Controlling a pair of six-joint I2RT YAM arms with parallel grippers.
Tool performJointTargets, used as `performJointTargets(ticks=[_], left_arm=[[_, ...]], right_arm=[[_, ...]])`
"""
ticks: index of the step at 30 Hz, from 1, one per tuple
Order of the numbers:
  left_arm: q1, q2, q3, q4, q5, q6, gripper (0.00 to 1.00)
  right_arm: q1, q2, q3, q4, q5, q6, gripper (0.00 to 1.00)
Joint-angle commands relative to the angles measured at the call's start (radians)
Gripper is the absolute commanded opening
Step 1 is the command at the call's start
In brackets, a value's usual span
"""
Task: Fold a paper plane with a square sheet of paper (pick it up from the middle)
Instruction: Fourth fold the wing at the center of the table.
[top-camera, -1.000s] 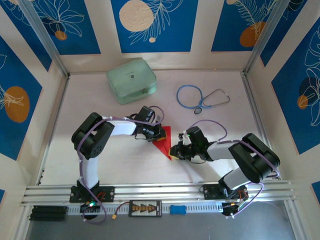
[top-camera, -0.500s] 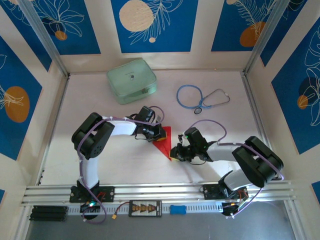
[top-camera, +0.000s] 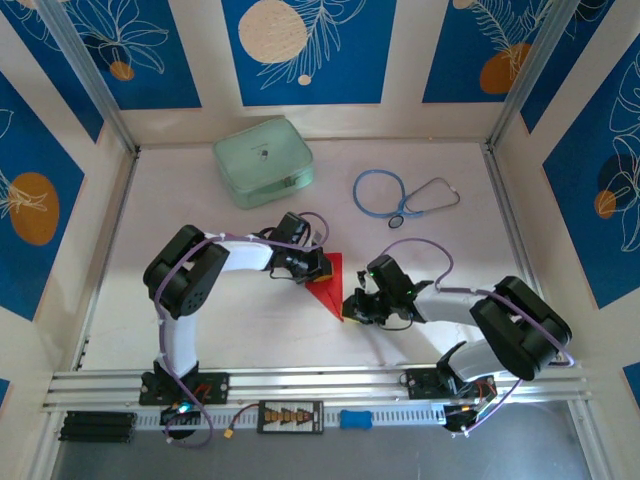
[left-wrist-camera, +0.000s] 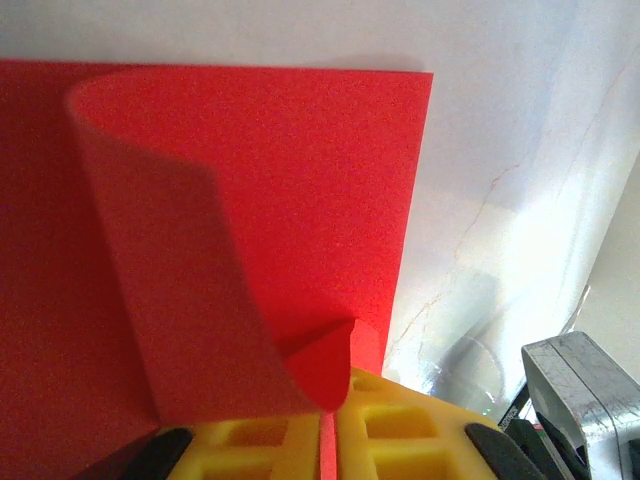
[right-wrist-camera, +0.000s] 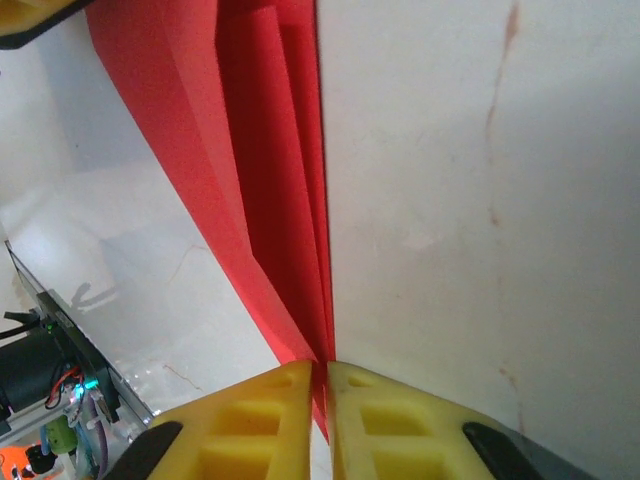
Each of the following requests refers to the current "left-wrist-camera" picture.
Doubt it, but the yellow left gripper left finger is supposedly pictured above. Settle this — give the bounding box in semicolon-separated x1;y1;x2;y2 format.
123;413;322;480

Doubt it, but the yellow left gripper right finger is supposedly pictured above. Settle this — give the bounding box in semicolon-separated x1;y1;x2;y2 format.
332;366;547;480

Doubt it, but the red square paper sheet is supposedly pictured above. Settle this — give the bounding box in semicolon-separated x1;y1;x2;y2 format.
0;58;435;480

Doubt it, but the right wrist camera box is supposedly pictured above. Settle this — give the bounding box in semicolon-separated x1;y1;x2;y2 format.
521;329;640;480

